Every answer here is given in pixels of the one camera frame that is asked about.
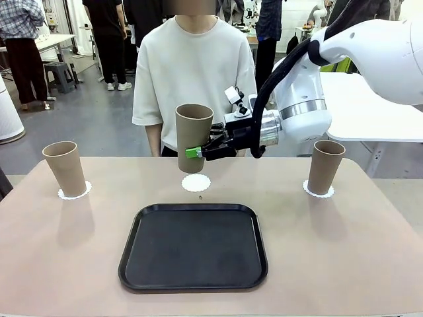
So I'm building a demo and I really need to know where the large white table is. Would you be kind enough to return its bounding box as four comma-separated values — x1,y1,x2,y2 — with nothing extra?
319,71,423,179

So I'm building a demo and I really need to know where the black plastic tray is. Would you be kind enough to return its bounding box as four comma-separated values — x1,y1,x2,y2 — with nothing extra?
118,203,269,292

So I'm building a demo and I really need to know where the white scalloped paper coaster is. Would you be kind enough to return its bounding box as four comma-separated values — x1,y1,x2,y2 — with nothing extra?
302,178,335,199
57,180,93,200
181,174,212,193

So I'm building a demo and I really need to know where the grey plastic stool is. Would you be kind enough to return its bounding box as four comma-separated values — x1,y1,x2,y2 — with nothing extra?
43,61,79,94

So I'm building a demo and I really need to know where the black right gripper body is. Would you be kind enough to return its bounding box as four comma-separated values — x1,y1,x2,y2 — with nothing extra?
225,118,256,157

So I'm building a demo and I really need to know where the person in black clothes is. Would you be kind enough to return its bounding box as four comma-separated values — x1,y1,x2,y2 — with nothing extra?
82,0,132,92

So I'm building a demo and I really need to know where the tan plastic cup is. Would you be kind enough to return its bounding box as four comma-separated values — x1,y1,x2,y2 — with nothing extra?
307,139,346,195
174,104,215,174
42,141,89,197

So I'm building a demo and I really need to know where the white desk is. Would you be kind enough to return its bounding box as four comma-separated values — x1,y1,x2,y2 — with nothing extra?
34,32,77,63

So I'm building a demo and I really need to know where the dark left cable sleeve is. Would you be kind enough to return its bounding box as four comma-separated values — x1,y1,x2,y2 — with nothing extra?
0,166,14,202

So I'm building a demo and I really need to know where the black backpack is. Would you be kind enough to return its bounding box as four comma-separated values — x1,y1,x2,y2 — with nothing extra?
286,32,301,54

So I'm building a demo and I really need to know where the person in cream sweatshirt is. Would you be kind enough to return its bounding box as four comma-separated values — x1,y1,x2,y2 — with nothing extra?
132,0,257,158

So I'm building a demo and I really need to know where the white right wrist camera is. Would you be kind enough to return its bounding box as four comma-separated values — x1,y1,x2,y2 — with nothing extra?
223,86,249,119

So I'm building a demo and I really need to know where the person in blue patterned shirt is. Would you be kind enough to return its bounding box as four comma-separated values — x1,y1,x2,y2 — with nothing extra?
256,0,282,110

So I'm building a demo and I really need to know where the person's right forearm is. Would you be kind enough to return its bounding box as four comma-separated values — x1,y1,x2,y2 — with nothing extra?
145,123,163,158

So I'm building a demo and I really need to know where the person in plaid shirt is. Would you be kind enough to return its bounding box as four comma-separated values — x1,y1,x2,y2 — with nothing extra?
0,0,50,110

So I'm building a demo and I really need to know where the person in dark jacket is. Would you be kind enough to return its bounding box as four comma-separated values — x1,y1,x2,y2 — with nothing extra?
124,0,166,72

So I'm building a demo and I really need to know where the person in black puffer jacket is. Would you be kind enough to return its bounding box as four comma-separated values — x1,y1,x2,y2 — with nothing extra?
320,0,391,73

